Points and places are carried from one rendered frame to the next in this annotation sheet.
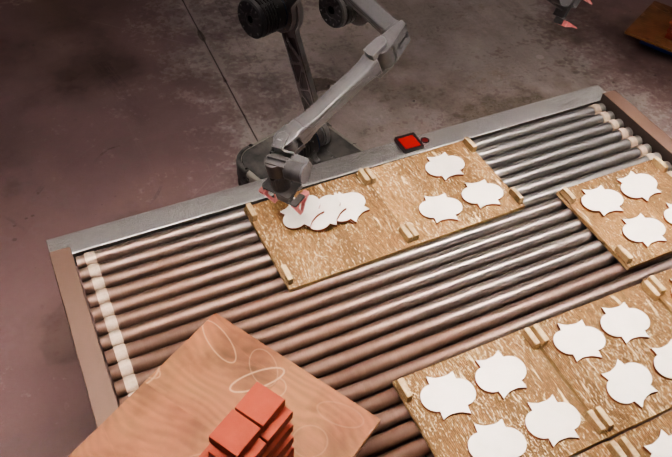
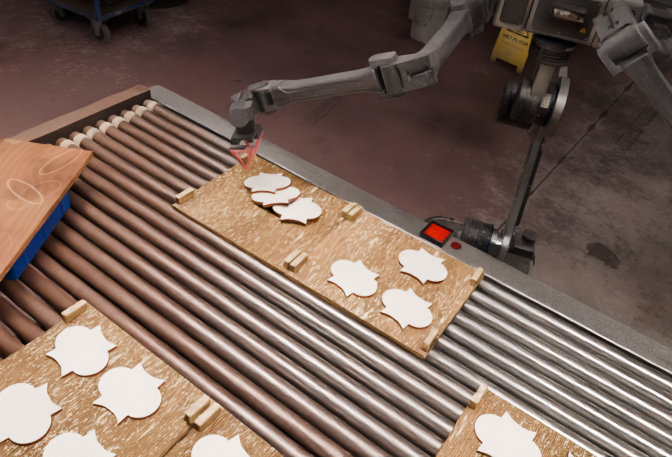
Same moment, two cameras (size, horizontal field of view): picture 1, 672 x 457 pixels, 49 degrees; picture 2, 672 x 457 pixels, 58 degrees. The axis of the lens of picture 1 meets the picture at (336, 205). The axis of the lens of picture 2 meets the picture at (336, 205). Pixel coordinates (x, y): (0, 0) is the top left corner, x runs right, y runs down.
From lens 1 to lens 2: 169 cm
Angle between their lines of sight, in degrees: 43
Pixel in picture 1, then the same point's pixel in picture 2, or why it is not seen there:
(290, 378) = (32, 209)
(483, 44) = not seen: outside the picture
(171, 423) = not seen: outside the picture
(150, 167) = (397, 192)
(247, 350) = (56, 177)
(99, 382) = (24, 137)
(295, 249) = (222, 195)
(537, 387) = (125, 437)
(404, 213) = (325, 253)
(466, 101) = not seen: outside the picture
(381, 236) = (279, 245)
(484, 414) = (67, 392)
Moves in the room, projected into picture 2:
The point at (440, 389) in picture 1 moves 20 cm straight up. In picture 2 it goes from (86, 341) to (71, 277)
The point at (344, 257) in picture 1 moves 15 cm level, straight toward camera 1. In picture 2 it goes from (233, 227) to (178, 239)
